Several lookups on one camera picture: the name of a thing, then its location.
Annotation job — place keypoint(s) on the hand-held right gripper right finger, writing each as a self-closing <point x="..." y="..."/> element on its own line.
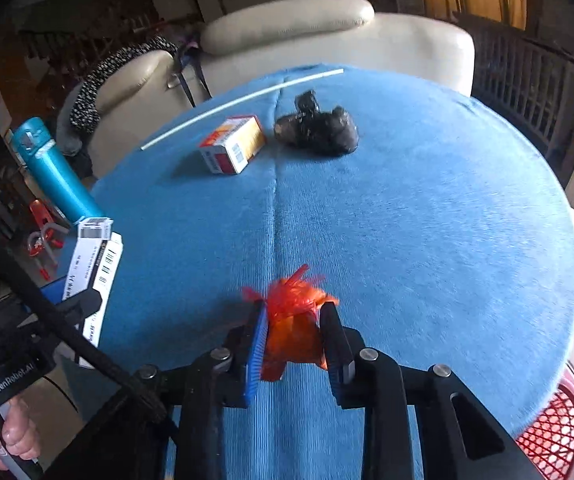
<point x="334" y="345"/>

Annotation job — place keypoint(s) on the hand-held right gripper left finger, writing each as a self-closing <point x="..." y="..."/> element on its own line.
<point x="256" y="355"/>

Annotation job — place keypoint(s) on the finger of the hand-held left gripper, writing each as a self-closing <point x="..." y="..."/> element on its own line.
<point x="83" y="304"/>

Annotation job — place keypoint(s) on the blue and white toothpaste box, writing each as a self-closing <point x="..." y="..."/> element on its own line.
<point x="98" y="265"/>

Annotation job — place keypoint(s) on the orange plastic bag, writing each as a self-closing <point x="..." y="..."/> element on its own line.
<point x="292" y="330"/>

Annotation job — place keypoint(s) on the red mesh plastic basket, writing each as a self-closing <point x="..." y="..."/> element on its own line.
<point x="552" y="435"/>

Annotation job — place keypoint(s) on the person's left hand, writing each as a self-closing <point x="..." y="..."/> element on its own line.
<point x="14" y="432"/>

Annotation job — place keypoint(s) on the blue tablecloth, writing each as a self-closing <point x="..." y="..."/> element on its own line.
<point x="417" y="235"/>

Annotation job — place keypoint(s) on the teal water bottle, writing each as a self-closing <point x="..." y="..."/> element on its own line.
<point x="52" y="170"/>

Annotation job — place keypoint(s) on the orange and white small box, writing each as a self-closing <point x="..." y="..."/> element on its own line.
<point x="237" y="145"/>

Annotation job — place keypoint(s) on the black and white patterned cloth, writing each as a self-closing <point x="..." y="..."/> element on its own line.
<point x="97" y="90"/>

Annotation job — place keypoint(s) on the knotted black plastic bag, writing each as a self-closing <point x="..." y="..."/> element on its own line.
<point x="322" y="130"/>

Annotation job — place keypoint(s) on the thin white stick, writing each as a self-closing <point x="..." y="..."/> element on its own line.
<point x="237" y="102"/>

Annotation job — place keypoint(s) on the wooden staircase railing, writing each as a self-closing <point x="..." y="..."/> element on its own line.
<point x="87" y="35"/>

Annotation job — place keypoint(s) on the cream leather sofa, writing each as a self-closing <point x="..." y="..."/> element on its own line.
<point x="317" y="35"/>

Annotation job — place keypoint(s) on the wooden baby crib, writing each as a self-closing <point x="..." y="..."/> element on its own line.
<point x="527" y="80"/>

